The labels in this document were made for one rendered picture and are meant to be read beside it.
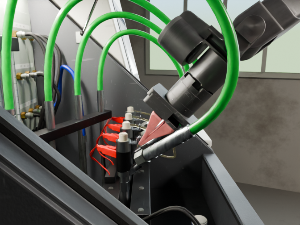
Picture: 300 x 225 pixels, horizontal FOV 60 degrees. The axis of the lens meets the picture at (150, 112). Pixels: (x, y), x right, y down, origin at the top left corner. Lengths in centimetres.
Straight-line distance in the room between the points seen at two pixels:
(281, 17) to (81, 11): 56
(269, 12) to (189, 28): 12
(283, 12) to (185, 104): 19
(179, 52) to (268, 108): 221
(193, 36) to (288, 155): 237
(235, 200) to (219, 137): 208
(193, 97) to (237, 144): 228
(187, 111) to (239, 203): 26
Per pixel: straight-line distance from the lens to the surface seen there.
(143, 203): 52
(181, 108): 42
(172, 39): 42
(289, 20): 45
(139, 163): 38
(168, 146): 35
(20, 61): 75
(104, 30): 82
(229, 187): 66
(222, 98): 32
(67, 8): 56
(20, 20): 77
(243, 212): 58
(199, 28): 43
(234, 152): 271
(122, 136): 47
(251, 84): 255
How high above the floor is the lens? 126
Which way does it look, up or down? 13 degrees down
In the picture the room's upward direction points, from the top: straight up
